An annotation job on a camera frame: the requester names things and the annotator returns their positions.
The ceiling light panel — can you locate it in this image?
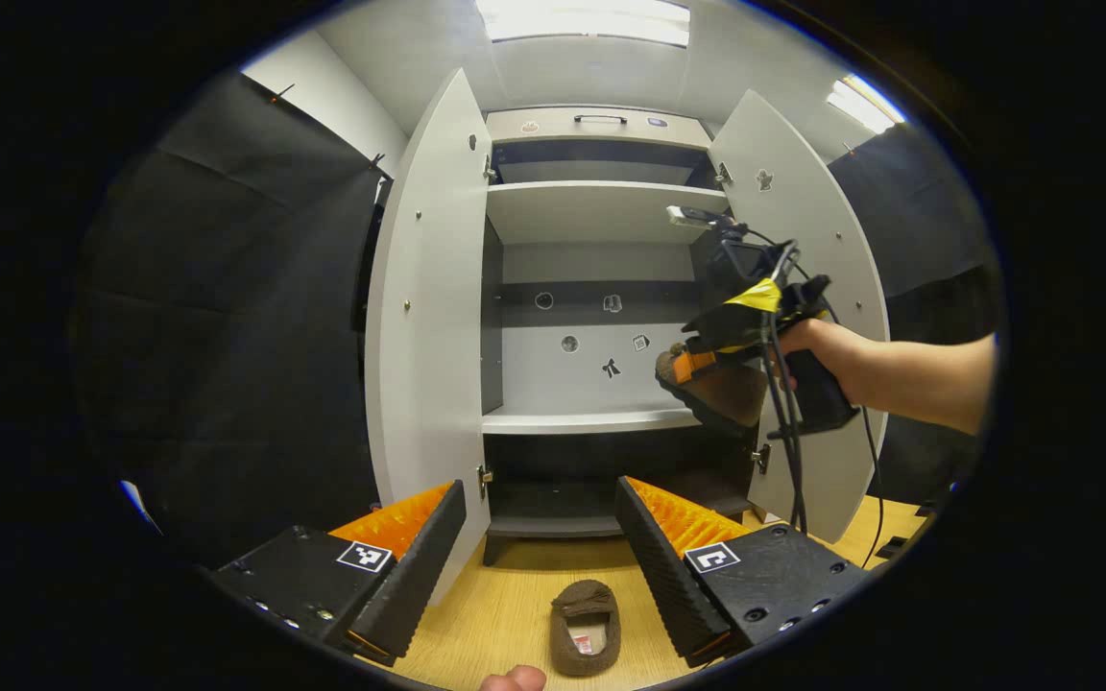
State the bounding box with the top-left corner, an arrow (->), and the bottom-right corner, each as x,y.
827,75 -> 907,135
474,0 -> 691,47

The brown suede shoe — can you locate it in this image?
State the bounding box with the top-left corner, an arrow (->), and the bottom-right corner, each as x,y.
655,344 -> 773,438
549,579 -> 623,678

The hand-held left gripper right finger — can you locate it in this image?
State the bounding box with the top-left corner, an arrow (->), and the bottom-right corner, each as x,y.
614,475 -> 871,670

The grey cabinet door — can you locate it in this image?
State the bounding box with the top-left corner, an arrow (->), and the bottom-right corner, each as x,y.
707,89 -> 892,546
364,67 -> 494,608

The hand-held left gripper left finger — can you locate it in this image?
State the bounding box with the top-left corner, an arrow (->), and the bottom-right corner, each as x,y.
207,478 -> 468,668

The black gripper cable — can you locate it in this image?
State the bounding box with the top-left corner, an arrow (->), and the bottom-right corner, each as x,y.
735,226 -> 885,569

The grey white shoe cabinet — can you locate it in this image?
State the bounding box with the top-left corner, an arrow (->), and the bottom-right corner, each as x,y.
364,67 -> 892,608

